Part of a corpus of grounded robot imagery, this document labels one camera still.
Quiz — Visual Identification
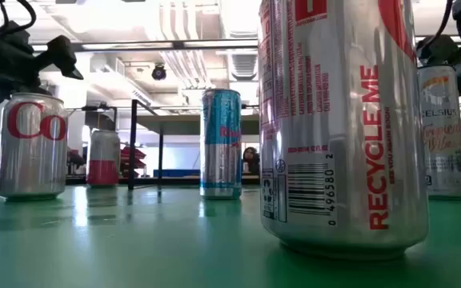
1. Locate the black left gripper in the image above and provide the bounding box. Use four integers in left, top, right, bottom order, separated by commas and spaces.
0, 22, 84, 107

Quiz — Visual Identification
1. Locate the silver Diet Coke can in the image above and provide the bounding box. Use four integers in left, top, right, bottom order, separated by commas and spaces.
0, 92, 70, 202
257, 0, 431, 261

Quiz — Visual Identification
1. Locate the white Celsius can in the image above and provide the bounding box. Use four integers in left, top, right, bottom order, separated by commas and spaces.
417, 64, 461, 201

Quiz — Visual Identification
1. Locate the red white Spindrift can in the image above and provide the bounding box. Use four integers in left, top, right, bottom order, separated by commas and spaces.
86, 128, 122, 188

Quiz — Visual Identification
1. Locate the blue silver Red Bull can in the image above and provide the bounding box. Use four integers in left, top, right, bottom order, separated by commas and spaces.
199, 88, 243, 201

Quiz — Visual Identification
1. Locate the black ceiling spotlight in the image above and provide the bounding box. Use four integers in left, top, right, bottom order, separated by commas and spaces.
151, 63, 168, 82

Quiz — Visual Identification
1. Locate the red parts bin rack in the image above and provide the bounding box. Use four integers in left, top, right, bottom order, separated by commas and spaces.
118, 146, 148, 178

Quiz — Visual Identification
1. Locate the black overhead light bar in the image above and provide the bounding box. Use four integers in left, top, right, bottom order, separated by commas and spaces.
30, 38, 260, 53

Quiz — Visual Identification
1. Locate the blue storage bin row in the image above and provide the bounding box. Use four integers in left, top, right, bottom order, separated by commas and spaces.
152, 168, 202, 178

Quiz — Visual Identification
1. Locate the green table mat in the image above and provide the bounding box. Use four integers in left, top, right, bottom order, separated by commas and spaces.
0, 184, 461, 288

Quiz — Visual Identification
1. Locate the person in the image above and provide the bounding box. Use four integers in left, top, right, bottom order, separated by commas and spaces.
242, 146, 260, 176

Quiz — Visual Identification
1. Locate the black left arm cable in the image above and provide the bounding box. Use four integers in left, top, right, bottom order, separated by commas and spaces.
0, 0, 38, 36

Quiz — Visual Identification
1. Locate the wooden shelf with black frame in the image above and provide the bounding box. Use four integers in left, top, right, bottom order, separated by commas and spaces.
127, 98, 260, 192

